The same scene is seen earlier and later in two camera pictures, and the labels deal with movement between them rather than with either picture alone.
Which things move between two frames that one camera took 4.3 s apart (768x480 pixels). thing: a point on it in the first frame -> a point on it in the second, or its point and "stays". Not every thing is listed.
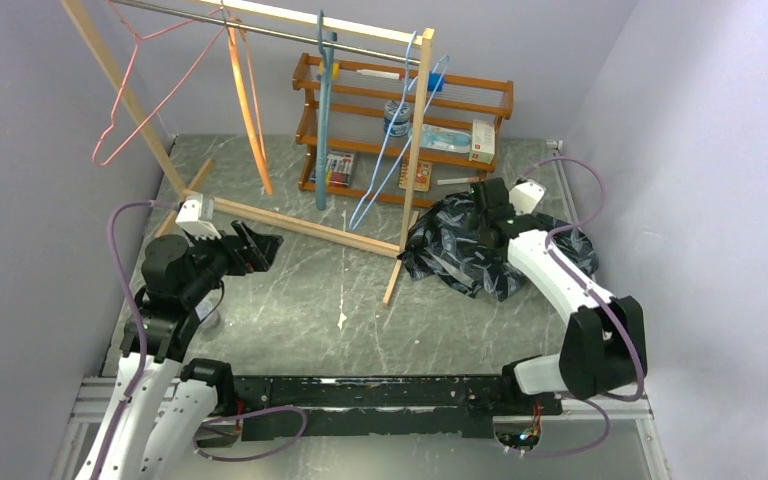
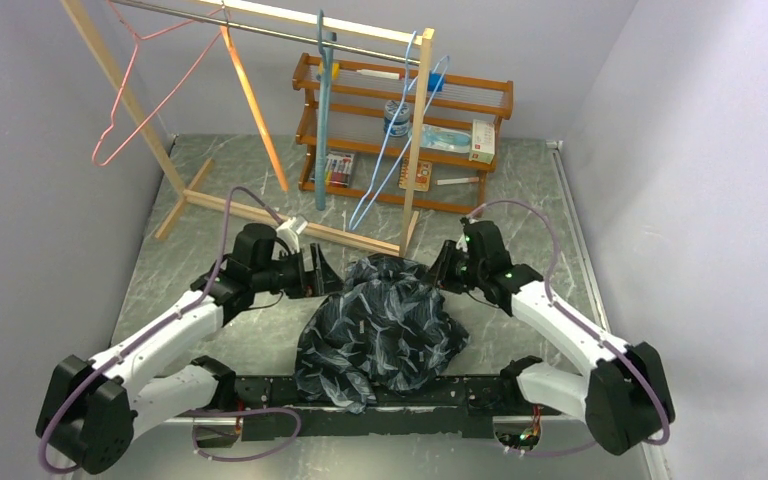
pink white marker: x=456 y=180 stays
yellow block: x=335 y=70 stays
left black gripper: x=262 y=248 -> x=305 y=282
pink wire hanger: x=172 y=93 stays
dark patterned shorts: x=457 y=239 -> x=386 y=330
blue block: x=433 y=80 stays
